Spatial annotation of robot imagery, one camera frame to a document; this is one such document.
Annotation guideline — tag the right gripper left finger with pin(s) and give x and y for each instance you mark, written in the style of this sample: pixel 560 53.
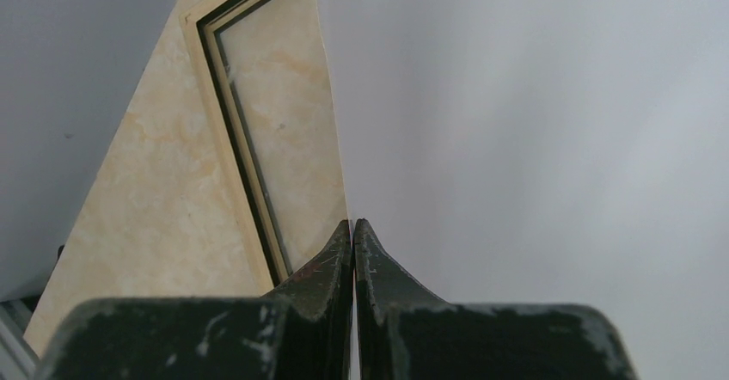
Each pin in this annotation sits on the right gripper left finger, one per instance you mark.
pixel 298 330

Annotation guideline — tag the wooden picture frame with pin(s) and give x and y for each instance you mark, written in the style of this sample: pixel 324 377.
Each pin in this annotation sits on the wooden picture frame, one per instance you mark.
pixel 202 27

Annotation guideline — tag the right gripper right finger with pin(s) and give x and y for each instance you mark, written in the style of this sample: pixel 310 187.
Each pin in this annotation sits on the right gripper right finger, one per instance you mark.
pixel 405 331

